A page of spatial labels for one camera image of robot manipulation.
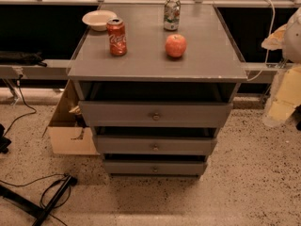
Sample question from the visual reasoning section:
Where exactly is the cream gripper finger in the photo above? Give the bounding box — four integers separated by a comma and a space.
262, 64, 301, 127

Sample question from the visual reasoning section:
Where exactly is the grey top drawer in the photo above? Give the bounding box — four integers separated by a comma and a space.
79, 101, 232, 128

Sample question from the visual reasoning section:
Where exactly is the grey drawer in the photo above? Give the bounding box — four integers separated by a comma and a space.
79, 101, 232, 128
103, 160, 207, 176
93, 136, 217, 155

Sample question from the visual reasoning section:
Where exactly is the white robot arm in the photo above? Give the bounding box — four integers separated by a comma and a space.
261, 8, 301, 127

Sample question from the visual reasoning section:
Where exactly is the grey drawer cabinet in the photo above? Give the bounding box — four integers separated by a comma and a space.
69, 4, 246, 163

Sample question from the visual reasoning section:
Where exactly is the grey middle drawer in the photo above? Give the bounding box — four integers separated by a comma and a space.
93, 136, 217, 155

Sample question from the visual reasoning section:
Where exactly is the grey bottom drawer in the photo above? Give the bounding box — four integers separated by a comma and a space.
103, 160, 207, 176

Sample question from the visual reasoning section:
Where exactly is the red apple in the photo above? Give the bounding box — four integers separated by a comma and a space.
165, 34, 187, 57

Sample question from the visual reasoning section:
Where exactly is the green white soda can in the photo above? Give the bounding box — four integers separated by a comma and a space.
164, 0, 181, 31

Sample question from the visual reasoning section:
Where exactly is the red cola can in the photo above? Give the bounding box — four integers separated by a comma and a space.
106, 17, 127, 56

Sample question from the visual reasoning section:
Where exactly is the white bowl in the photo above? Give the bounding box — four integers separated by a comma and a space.
82, 10, 117, 31

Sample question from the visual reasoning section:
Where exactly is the cardboard box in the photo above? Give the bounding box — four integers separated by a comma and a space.
47, 81, 98, 155

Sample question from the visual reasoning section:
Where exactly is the black stand base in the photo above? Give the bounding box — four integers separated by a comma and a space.
0, 174, 79, 226

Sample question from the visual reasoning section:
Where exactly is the metal frame rail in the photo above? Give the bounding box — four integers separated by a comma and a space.
0, 60, 293, 83

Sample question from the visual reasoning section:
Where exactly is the white hanging cable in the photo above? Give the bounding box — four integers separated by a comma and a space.
246, 0, 277, 83

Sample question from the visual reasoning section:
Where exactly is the black wall cable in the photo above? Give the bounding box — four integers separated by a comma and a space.
2, 74, 38, 137

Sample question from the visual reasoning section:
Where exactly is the black bag on rail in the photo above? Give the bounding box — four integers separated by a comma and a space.
0, 51, 47, 67

